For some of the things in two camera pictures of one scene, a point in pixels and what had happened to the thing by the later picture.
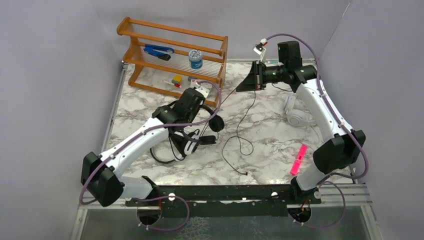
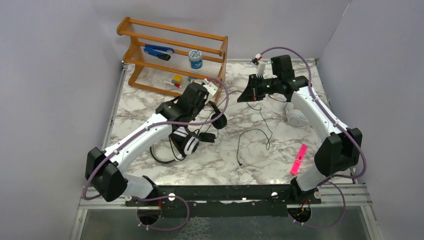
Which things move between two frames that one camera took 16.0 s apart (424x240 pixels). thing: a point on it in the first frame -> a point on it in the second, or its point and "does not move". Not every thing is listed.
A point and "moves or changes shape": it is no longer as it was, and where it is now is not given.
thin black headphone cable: [274, 86] -> [251, 129]
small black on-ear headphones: [216, 123] moves or changes shape
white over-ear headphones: [297, 114] does not move
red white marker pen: [174, 84] does not move
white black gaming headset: [184, 143] does not move
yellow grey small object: [177, 79] does not move
